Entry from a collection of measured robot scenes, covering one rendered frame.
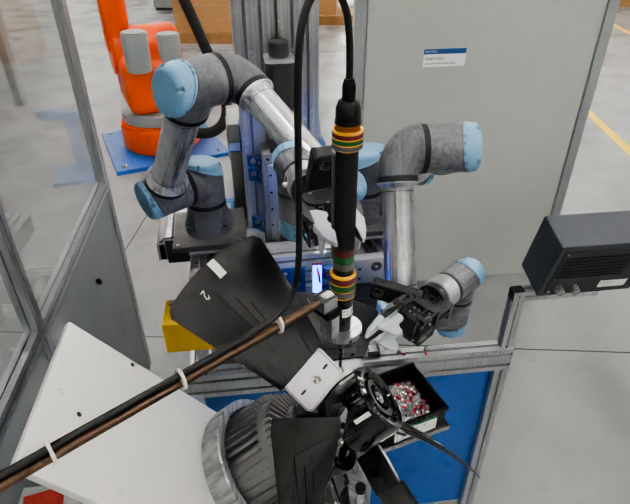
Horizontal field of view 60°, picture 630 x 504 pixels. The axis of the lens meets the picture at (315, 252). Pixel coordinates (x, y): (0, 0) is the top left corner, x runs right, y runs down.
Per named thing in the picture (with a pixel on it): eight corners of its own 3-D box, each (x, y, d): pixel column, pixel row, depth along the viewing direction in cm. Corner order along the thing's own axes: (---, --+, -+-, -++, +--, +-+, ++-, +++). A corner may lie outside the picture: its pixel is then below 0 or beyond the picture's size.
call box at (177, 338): (167, 357, 134) (160, 325, 128) (171, 330, 142) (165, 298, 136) (233, 352, 135) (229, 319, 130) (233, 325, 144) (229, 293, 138)
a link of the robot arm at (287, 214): (335, 229, 117) (335, 183, 111) (296, 249, 110) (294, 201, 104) (310, 216, 121) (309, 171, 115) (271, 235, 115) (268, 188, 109)
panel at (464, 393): (226, 526, 185) (204, 393, 149) (226, 524, 186) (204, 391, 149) (459, 499, 193) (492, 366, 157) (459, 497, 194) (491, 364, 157)
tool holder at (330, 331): (332, 357, 89) (333, 310, 83) (304, 335, 93) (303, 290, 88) (370, 332, 94) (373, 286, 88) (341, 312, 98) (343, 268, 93)
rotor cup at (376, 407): (357, 487, 91) (420, 449, 88) (301, 451, 84) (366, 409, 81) (343, 418, 103) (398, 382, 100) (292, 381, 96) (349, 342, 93)
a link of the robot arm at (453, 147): (379, 150, 176) (424, 117, 121) (425, 149, 177) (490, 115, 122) (381, 188, 176) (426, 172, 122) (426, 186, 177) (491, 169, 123)
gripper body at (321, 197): (351, 243, 92) (329, 210, 102) (353, 198, 88) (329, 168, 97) (308, 250, 91) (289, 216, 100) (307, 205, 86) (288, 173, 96)
